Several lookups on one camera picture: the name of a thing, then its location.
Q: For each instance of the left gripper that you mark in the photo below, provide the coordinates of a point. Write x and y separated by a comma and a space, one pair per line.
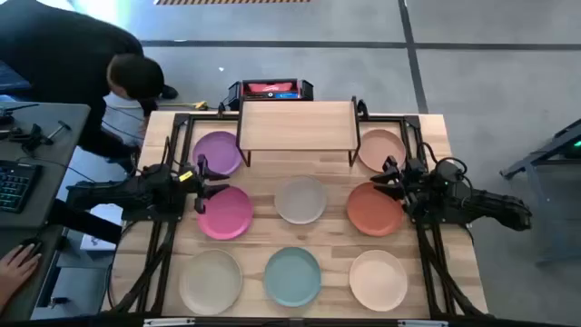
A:
188, 186

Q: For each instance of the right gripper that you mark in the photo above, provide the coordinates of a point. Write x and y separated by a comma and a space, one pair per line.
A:
415, 191

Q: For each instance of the purple plate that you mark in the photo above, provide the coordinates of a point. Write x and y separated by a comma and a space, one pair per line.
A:
218, 150

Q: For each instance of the dark orange plate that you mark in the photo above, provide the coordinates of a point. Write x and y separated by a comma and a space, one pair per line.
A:
372, 211

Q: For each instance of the peach plate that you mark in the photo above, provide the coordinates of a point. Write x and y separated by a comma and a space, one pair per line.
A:
381, 147

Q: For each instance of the pink plate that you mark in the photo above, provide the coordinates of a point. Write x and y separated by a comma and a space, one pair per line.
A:
227, 215

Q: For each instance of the grey plate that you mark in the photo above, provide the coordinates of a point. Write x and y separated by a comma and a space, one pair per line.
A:
299, 200

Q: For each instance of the cream plate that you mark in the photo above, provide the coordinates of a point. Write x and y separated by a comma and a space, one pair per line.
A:
377, 280

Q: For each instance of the beige plate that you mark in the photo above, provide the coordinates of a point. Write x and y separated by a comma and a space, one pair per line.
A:
209, 281

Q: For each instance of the teal plate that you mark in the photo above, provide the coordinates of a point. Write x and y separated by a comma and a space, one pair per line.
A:
292, 277

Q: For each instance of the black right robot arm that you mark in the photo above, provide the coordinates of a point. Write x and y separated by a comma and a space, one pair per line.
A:
490, 206

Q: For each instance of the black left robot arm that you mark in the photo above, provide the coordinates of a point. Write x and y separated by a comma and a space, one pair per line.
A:
113, 195

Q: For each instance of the wooden shelf riser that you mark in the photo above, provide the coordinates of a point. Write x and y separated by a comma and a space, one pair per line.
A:
295, 125

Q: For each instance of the black table clamp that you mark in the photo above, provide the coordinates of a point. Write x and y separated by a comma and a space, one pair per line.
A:
222, 109
363, 109

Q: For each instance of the white box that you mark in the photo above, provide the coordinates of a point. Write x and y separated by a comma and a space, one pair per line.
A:
109, 213

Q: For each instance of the red and black box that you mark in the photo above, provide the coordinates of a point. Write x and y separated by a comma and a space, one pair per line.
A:
272, 88

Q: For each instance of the black diagonal beam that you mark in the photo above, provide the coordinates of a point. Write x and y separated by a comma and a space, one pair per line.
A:
81, 222

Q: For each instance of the grey desk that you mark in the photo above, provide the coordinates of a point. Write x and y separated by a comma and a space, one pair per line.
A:
63, 159

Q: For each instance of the grey metal cart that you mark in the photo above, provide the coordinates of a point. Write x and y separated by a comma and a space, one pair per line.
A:
544, 150

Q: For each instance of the black clamp tool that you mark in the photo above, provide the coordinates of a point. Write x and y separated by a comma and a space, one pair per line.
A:
32, 136

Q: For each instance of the black computer mouse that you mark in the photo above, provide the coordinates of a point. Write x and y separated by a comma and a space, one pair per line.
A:
34, 245

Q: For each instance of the black backlit keyboard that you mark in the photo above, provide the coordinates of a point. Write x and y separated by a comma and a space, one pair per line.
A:
16, 186

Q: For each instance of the person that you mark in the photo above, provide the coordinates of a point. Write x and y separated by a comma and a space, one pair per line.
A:
54, 54

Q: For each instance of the person's hand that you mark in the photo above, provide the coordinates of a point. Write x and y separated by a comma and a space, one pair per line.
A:
16, 272

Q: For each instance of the black table frame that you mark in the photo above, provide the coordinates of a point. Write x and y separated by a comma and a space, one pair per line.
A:
180, 119

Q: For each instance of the white metal bracket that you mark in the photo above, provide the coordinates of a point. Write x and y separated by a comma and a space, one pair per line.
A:
422, 323
168, 322

